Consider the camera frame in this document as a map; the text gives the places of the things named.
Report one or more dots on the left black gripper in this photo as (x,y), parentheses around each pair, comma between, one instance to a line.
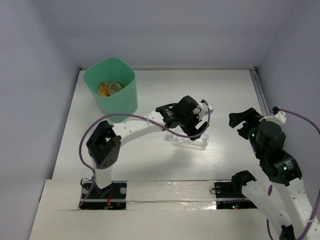
(194,122)

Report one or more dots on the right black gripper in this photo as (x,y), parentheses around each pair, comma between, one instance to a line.
(250,115)

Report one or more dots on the large clear water bottle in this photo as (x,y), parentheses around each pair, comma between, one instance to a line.
(198,144)

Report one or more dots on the blue label yellow bottle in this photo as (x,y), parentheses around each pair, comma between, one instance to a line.
(114,88)

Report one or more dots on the short orange bottle yellow cap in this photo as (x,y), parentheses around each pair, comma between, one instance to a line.
(103,86)

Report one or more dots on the small orange juice bottle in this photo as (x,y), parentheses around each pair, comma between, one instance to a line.
(103,93)

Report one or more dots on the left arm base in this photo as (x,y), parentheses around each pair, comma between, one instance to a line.
(112,197)

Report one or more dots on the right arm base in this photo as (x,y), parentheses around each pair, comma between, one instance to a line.
(229,193)

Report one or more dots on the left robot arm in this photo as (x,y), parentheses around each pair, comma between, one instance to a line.
(105,142)

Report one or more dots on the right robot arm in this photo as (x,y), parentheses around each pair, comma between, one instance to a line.
(297,221)

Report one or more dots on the green plastic bin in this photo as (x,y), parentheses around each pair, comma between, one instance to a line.
(113,70)

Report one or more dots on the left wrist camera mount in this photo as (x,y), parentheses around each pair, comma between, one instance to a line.
(205,108)

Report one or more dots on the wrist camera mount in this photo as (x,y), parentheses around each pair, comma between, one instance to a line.
(205,108)
(278,117)

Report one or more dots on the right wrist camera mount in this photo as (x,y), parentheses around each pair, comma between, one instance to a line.
(278,117)

